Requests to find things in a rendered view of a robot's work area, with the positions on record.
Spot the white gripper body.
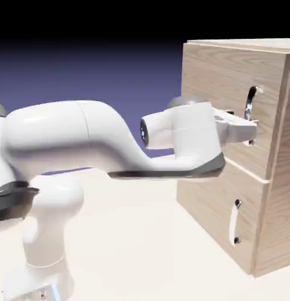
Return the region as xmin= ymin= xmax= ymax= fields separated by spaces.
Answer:
xmin=223 ymin=114 xmax=258 ymax=145

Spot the light wood cabinet door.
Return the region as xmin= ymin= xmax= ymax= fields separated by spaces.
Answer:
xmin=180 ymin=42 xmax=290 ymax=180
xmin=176 ymin=158 xmax=270 ymax=275

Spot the light wood cabinet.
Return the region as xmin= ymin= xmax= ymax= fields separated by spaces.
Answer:
xmin=176 ymin=38 xmax=290 ymax=279

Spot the curved silver door handle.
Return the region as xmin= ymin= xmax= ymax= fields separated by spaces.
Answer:
xmin=228 ymin=199 xmax=243 ymax=246
xmin=244 ymin=85 xmax=264 ymax=146

